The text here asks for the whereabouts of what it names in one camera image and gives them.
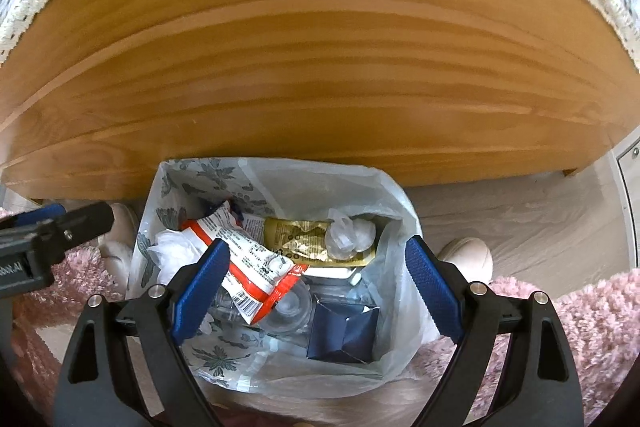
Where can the white wardrobe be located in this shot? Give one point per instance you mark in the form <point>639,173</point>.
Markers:
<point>624,163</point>

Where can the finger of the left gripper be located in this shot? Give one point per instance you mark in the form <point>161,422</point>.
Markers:
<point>37,215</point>
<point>48,241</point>

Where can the floral plastic trash bag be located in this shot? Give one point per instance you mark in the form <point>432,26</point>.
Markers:
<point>257,189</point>

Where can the clear plastic container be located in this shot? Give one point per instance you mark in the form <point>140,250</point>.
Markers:
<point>291,317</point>

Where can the red white snack wrapper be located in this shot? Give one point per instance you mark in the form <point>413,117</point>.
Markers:
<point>257,278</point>

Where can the left pink fluffy slipper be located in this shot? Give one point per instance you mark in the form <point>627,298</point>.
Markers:
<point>35,327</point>

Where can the white plastic bag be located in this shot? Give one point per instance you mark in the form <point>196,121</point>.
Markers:
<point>347,237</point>

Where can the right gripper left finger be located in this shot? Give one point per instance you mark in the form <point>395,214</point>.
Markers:
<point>97,384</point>

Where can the wooden bed frame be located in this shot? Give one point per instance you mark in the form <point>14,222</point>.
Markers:
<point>98,92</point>

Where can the dark blue box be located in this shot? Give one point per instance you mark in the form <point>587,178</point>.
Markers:
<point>342,332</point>

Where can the translucent plastic bag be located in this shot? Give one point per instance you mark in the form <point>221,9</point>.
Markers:
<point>173,250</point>

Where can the gold snack wrapper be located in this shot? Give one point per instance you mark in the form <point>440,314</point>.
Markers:
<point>304,242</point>

